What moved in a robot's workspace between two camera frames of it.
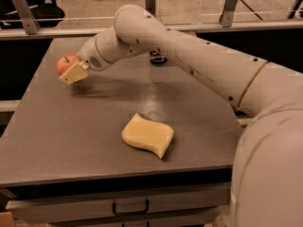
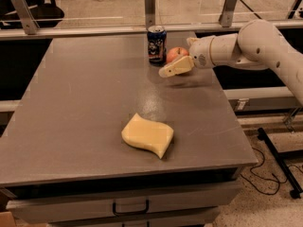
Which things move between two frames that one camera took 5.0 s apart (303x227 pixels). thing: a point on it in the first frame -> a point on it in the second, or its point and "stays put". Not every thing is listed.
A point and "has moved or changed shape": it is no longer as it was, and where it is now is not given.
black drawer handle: x=119 y=214 stays put
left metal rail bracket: x=24 y=11 stays put
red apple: x=66 y=61 has moved or changed shape
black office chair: x=42 y=1 stays put
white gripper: x=89 y=55 -> x=201 y=52
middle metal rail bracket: x=151 y=0 stays put
